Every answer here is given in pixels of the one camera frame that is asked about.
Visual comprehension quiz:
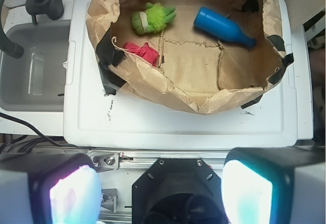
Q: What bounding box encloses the red paper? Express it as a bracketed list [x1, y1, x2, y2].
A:
[123, 42, 158, 66]

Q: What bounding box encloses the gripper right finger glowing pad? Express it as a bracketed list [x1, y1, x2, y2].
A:
[221, 147, 325, 223]

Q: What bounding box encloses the grey sink basin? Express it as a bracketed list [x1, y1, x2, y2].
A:
[1, 20, 70, 112]

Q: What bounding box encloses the blue plastic bottle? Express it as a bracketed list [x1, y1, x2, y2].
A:
[194, 7, 256, 48]

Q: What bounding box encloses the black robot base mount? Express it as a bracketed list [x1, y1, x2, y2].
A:
[131, 158, 229, 223]

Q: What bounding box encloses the black faucet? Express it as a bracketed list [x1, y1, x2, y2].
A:
[0, 0, 64, 58]

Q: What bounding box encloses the brown paper bag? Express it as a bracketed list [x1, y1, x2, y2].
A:
[86, 0, 293, 115]

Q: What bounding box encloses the aluminium frame rail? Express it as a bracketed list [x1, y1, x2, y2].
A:
[86, 149, 228, 172]

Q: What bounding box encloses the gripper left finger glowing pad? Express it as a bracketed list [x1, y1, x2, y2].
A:
[1, 153, 101, 223]

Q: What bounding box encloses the black cable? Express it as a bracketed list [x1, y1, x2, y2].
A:
[0, 111, 77, 153]

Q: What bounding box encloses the green plush toy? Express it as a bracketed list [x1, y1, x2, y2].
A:
[130, 3, 176, 35]

